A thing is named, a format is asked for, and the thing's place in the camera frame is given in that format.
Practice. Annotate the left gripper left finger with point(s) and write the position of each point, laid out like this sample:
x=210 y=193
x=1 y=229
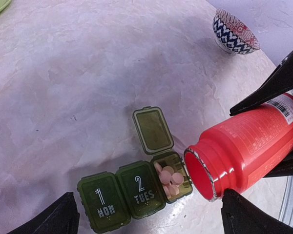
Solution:
x=61 y=217

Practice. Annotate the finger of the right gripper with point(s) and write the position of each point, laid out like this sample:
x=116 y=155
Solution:
x=278 y=82
x=284 y=168

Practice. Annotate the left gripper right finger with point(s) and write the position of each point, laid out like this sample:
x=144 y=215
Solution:
x=239 y=216

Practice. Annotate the pink pills in organizer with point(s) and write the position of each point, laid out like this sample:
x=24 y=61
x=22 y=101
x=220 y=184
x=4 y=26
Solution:
x=170 y=179

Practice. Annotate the red patterned oval tin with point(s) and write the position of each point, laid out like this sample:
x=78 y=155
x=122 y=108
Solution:
x=232 y=35

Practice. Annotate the green weekly pill organizer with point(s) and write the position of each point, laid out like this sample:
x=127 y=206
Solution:
x=111 y=200

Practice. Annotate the red pill bottle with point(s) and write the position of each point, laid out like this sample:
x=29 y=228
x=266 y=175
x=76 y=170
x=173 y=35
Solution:
x=241 y=150

